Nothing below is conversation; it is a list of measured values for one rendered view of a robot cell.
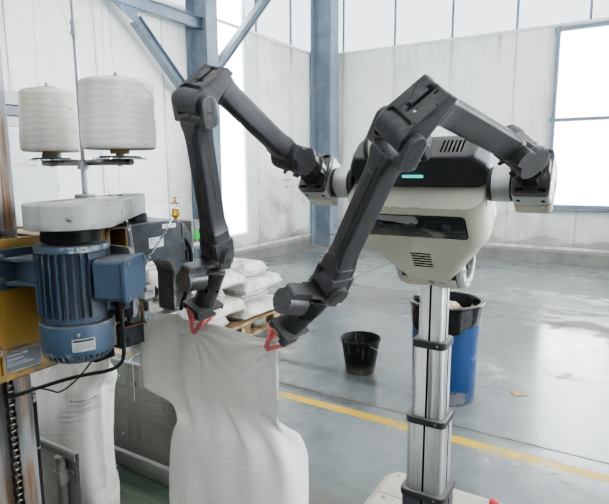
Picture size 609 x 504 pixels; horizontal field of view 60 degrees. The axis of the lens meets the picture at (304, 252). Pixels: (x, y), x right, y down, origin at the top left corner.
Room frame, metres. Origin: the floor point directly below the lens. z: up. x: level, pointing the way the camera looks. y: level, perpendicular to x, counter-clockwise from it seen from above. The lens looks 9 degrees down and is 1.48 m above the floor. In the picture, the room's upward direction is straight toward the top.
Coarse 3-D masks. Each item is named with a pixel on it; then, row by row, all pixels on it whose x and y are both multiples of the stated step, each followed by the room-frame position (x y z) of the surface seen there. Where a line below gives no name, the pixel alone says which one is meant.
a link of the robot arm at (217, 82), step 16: (192, 80) 1.20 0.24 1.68; (208, 80) 1.18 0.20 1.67; (224, 80) 1.20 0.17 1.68; (176, 96) 1.18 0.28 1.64; (192, 96) 1.15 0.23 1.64; (224, 96) 1.22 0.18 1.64; (240, 96) 1.26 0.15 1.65; (192, 112) 1.16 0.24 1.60; (240, 112) 1.28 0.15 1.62; (256, 112) 1.31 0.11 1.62; (256, 128) 1.33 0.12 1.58; (272, 128) 1.37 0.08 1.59; (272, 144) 1.38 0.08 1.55; (288, 144) 1.42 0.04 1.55; (272, 160) 1.50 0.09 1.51; (304, 160) 1.45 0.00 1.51
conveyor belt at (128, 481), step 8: (120, 472) 1.80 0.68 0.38; (128, 472) 1.80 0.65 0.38; (120, 480) 1.75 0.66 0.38; (128, 480) 1.75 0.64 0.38; (136, 480) 1.75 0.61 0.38; (144, 480) 1.74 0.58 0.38; (152, 480) 1.74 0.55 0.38; (120, 488) 1.70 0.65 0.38; (128, 488) 1.70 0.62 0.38; (136, 488) 1.70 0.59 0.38; (144, 488) 1.70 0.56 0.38; (152, 488) 1.70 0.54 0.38; (160, 488) 1.70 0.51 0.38; (168, 488) 1.70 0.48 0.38; (120, 496) 1.65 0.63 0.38; (128, 496) 1.65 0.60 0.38; (136, 496) 1.65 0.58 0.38; (144, 496) 1.65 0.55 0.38; (152, 496) 1.65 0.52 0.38; (160, 496) 1.65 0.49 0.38; (168, 496) 1.65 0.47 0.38
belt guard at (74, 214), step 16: (32, 208) 1.03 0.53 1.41; (48, 208) 1.02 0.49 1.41; (64, 208) 1.02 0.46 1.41; (80, 208) 1.04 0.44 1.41; (96, 208) 1.06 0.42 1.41; (112, 208) 1.11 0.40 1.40; (128, 208) 1.27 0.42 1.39; (144, 208) 1.49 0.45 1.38; (32, 224) 1.03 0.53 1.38; (48, 224) 1.02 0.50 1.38; (64, 224) 1.02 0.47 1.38; (80, 224) 1.03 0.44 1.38; (96, 224) 1.06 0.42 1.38; (112, 224) 1.10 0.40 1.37
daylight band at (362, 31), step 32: (288, 0) 9.51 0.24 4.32; (352, 0) 10.04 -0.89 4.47; (384, 0) 9.72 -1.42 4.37; (416, 0) 9.42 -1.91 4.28; (448, 0) 9.13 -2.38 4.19; (480, 0) 8.86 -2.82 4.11; (512, 0) 8.61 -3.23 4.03; (544, 0) 8.37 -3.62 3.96; (576, 0) 8.15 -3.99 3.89; (608, 0) 7.93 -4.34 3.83; (288, 32) 9.50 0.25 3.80; (352, 32) 10.04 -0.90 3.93; (384, 32) 9.71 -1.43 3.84; (416, 32) 9.41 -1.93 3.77; (448, 32) 9.12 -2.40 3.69; (480, 32) 8.85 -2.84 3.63
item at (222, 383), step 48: (144, 336) 1.44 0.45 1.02; (192, 336) 1.39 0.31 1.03; (240, 336) 1.26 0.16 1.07; (144, 384) 1.43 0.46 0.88; (192, 384) 1.39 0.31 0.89; (240, 384) 1.27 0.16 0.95; (192, 432) 1.29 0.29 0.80; (240, 432) 1.23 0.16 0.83; (288, 432) 1.24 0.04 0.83; (192, 480) 1.28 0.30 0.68; (240, 480) 1.20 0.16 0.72; (288, 480) 1.17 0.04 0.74
